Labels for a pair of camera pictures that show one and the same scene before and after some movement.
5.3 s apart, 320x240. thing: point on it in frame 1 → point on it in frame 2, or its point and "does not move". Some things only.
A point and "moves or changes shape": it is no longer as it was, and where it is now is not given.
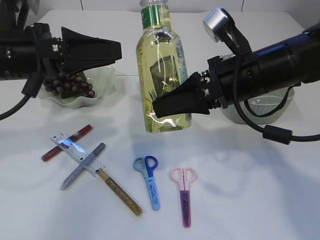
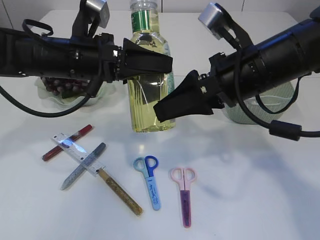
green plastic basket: x=262 y=104 does not move
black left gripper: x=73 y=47 → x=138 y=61
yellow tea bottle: x=162 y=63 moves or changes shape
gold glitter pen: x=122 y=192 does not move
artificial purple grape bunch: x=62 y=83 does not move
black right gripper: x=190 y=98 does not move
